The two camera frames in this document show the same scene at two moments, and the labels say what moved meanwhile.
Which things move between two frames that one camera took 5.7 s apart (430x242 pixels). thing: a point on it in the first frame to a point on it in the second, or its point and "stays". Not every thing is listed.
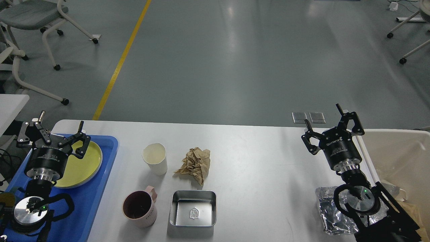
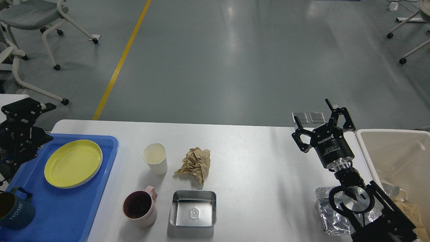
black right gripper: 337,143 to 329,140
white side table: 10,105 stays
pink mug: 139,207 stays
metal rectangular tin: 193,208 stays
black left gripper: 46,164 to 17,140
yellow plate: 78,171 stays
